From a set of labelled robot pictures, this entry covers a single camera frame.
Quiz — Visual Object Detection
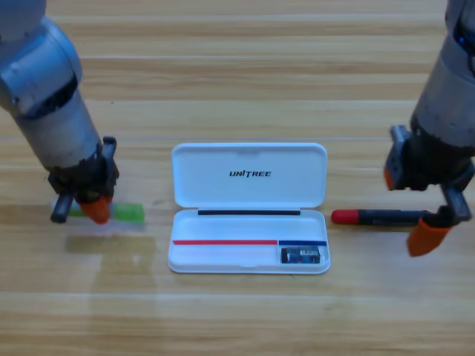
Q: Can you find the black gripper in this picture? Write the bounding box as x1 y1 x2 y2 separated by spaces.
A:
384 124 474 258
47 136 120 225

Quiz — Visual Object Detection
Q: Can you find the red and black marker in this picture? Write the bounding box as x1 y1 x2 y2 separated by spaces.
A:
330 208 432 226

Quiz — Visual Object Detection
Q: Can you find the eraser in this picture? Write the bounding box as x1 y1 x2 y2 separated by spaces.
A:
281 247 321 266

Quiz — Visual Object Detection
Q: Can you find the white Unitree pencil case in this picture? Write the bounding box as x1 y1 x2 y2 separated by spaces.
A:
167 142 332 275

